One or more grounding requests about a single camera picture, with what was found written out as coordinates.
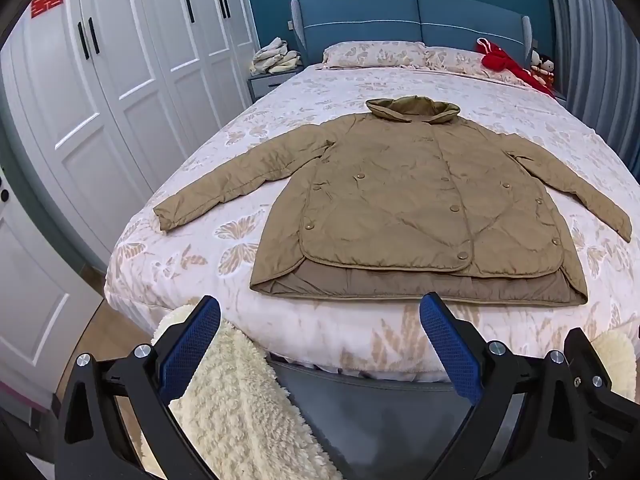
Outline cream fleece cloth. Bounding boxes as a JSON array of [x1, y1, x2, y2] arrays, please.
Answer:
[[140, 302, 328, 480], [591, 330, 640, 402]]

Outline pile of cream clothes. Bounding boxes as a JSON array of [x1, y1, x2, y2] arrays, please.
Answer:
[[250, 37, 301, 76]]

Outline grey nightstand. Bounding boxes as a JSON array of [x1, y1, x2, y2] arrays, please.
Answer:
[[247, 65, 303, 106]]

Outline grey curtain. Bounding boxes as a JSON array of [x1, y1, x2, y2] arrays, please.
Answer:
[[544, 0, 640, 183]]

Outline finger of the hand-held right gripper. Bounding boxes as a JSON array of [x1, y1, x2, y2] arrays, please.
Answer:
[[564, 327, 640, 480]]

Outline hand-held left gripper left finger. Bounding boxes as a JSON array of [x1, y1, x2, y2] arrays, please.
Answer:
[[55, 296, 222, 480]]

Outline blue upholstered bed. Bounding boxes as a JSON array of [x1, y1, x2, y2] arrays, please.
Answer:
[[102, 0, 640, 480]]

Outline white wardrobe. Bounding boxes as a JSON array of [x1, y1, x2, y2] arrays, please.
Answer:
[[0, 0, 258, 261]]

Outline butterfly print quilt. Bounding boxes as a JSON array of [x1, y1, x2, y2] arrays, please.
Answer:
[[104, 62, 640, 376]]

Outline tan quilted jacket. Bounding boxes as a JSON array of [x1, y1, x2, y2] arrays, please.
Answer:
[[152, 97, 633, 308]]

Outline red garment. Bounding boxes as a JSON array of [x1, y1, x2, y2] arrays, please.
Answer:
[[475, 37, 556, 98]]

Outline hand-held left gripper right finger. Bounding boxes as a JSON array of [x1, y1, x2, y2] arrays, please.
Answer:
[[419, 291, 592, 480]]

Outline white door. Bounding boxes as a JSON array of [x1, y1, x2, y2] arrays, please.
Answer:
[[0, 160, 103, 403]]

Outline butterfly print pillow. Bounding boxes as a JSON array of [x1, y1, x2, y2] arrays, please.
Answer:
[[320, 41, 428, 70], [425, 46, 506, 81]]

